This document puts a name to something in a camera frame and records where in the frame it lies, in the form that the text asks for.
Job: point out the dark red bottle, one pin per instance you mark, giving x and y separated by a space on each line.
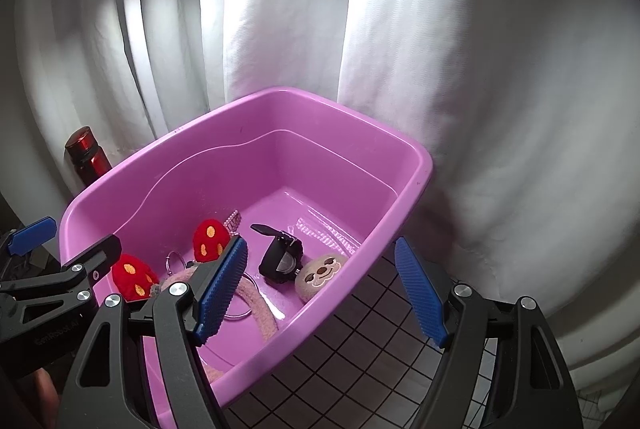
87 159

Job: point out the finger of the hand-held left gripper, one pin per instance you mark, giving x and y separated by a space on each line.
32 235
95 256

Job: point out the white black-grid cloth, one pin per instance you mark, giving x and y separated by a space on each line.
360 359

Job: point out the white curtain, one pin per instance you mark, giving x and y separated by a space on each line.
500 109

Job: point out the pink plastic tub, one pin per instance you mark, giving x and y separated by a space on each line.
300 159

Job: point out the black wristwatch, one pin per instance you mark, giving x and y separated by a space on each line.
280 249

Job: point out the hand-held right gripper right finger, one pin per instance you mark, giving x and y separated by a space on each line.
417 294

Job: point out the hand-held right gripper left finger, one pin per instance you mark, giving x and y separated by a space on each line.
222 294

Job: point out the gold pearl hair claw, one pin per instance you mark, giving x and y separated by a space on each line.
232 221

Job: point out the beige sloth plush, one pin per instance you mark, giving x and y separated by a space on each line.
320 279

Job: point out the white metal post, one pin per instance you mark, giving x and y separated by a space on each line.
142 69

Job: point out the silver bangle with clasp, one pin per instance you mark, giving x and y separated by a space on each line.
255 296

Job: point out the pink fuzzy headband red flowers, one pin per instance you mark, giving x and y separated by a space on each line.
210 239

